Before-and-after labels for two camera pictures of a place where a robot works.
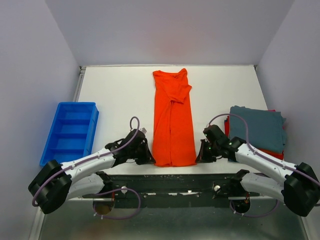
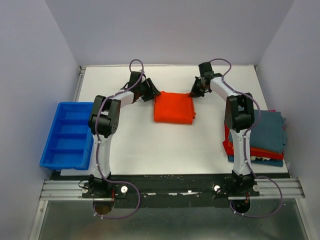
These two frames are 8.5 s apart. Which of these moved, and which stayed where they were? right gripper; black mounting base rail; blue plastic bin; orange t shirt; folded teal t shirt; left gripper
Moved: right gripper; orange t shirt; left gripper
Stayed: black mounting base rail; blue plastic bin; folded teal t shirt
